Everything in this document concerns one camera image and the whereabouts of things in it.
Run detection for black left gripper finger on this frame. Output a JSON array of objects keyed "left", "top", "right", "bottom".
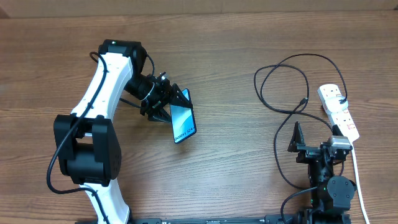
[
  {"left": 148, "top": 108, "right": 172, "bottom": 123},
  {"left": 169, "top": 83, "right": 193, "bottom": 109}
]

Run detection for Samsung Galaxy smartphone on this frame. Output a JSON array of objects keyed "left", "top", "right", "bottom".
[{"left": 170, "top": 105, "right": 197, "bottom": 144}]

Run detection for black USB charging cable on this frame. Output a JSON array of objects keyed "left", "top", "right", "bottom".
[{"left": 253, "top": 53, "right": 348, "bottom": 190}]

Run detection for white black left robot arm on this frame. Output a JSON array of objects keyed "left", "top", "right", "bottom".
[{"left": 46, "top": 39, "right": 196, "bottom": 223}]

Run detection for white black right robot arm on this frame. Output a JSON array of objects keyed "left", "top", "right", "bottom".
[{"left": 280, "top": 122, "right": 357, "bottom": 223}]

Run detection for white charger plug adapter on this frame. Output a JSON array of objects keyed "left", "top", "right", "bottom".
[{"left": 323, "top": 96, "right": 348, "bottom": 114}]

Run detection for white power strip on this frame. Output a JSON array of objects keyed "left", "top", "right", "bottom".
[{"left": 317, "top": 84, "right": 359, "bottom": 143}]

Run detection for white power strip cord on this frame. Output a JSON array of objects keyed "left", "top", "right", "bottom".
[{"left": 350, "top": 141, "right": 371, "bottom": 224}]

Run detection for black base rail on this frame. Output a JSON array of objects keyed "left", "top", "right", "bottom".
[{"left": 131, "top": 215, "right": 351, "bottom": 224}]

